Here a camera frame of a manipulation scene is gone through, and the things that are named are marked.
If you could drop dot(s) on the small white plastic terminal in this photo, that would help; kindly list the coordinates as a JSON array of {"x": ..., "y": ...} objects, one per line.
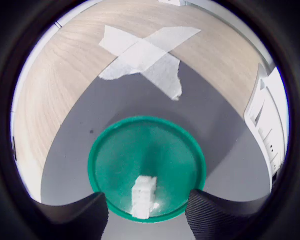
[{"x": 142, "y": 197}]

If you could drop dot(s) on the dark grey mat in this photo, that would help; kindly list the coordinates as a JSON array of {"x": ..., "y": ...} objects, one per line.
[{"x": 89, "y": 107}]

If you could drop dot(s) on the white tape strip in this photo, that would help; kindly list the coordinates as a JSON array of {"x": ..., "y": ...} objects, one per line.
[
  {"x": 164, "y": 77},
  {"x": 172, "y": 37}
]

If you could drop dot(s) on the round green lid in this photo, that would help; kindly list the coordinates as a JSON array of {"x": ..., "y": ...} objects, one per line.
[{"x": 144, "y": 145}]

